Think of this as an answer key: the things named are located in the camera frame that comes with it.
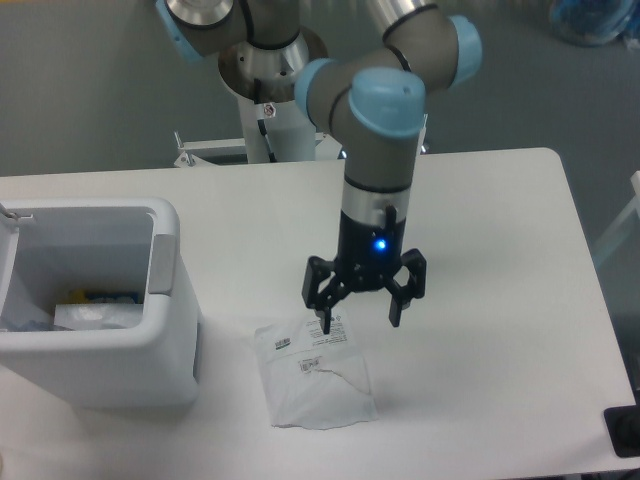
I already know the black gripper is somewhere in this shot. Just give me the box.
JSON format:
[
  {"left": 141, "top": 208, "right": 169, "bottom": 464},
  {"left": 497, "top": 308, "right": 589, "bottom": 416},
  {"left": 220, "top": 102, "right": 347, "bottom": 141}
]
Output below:
[{"left": 302, "top": 209, "right": 427, "bottom": 334}]

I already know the crushed clear plastic bottle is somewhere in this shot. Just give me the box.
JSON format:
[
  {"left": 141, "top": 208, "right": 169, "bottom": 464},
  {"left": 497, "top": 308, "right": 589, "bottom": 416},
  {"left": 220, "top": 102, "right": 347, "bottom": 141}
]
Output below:
[{"left": 1, "top": 303, "right": 53, "bottom": 332}]

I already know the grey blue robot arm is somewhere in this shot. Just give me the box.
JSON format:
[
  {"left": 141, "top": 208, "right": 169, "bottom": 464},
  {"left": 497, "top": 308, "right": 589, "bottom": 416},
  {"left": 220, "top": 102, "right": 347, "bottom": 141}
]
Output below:
[{"left": 156, "top": 1, "right": 482, "bottom": 330}]

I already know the yellow trash in bin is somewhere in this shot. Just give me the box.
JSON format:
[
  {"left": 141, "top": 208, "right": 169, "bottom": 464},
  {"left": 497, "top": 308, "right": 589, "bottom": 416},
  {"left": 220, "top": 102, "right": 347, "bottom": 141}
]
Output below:
[{"left": 62, "top": 289, "right": 90, "bottom": 304}]

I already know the white open trash can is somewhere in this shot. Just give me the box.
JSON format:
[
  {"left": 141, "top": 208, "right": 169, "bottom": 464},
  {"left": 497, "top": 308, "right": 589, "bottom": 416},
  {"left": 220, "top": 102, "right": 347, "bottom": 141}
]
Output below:
[{"left": 1, "top": 198, "right": 200, "bottom": 408}]

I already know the clear plastic wrapper bag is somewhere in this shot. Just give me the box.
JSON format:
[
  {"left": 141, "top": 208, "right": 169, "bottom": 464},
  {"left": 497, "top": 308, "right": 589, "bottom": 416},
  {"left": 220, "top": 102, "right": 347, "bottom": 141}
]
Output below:
[{"left": 254, "top": 308, "right": 378, "bottom": 430}]

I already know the white paper in bin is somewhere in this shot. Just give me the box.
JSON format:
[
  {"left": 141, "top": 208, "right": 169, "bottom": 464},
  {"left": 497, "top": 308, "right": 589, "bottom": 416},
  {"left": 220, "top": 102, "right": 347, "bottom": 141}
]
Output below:
[{"left": 53, "top": 303, "right": 143, "bottom": 331}]

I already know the black clamp at table edge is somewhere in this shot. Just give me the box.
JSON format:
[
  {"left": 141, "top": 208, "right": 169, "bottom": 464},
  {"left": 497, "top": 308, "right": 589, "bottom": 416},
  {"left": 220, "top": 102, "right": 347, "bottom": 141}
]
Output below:
[{"left": 604, "top": 405, "right": 639, "bottom": 458}]

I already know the blue bag on floor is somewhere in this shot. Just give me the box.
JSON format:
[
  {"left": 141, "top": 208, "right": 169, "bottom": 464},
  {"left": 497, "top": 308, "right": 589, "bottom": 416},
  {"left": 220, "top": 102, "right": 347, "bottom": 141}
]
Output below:
[{"left": 548, "top": 1, "right": 639, "bottom": 47}]

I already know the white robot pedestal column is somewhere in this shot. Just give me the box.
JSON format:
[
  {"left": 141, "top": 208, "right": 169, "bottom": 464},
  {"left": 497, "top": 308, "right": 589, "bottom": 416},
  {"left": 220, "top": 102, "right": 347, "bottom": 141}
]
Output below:
[{"left": 236, "top": 96, "right": 316, "bottom": 164}]

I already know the white pedestal base frame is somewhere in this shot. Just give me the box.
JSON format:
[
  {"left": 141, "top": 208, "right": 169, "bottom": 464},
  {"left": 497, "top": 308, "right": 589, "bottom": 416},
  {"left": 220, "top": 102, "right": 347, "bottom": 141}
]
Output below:
[{"left": 173, "top": 131, "right": 346, "bottom": 168}]

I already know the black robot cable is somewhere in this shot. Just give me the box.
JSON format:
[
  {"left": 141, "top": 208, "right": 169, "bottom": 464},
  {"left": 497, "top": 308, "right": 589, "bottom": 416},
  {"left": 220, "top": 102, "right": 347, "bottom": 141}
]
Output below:
[{"left": 252, "top": 78, "right": 279, "bottom": 163}]

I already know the white frame at right edge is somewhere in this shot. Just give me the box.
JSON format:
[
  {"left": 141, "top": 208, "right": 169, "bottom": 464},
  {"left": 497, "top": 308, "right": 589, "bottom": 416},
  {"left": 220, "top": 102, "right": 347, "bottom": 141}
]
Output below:
[{"left": 592, "top": 171, "right": 639, "bottom": 268}]

